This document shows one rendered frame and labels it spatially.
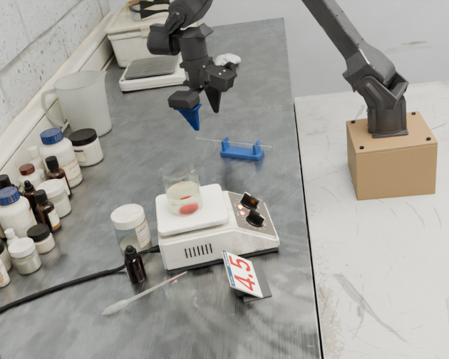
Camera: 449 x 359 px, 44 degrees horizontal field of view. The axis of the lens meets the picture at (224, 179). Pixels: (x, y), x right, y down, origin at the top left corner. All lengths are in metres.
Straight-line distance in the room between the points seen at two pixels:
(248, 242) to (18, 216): 0.44
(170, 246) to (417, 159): 0.47
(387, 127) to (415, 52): 1.36
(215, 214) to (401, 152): 0.35
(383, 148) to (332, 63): 1.36
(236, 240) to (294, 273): 0.11
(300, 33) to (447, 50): 0.59
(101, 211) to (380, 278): 0.58
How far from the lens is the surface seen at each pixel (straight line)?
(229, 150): 1.29
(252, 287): 0.90
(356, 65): 1.05
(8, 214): 1.12
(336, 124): 1.38
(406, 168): 1.07
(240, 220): 0.96
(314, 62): 2.37
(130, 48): 1.98
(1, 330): 1.00
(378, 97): 1.04
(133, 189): 1.24
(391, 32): 2.38
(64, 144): 1.29
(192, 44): 1.20
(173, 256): 0.95
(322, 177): 1.17
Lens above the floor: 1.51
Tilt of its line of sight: 31 degrees down
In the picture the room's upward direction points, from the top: 10 degrees counter-clockwise
